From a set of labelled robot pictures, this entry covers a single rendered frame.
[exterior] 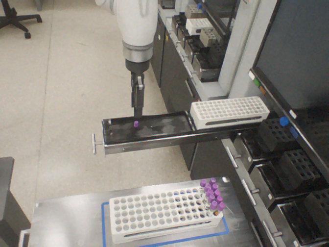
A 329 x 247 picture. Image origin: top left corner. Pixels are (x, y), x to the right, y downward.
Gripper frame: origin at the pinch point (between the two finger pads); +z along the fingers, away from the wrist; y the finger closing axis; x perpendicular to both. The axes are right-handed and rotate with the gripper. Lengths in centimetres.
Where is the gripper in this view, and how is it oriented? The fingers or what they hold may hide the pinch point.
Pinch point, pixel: (136, 105)
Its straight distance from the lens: 97.0
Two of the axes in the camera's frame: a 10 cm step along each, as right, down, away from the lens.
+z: -0.9, 6.9, 7.2
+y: -2.3, -7.1, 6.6
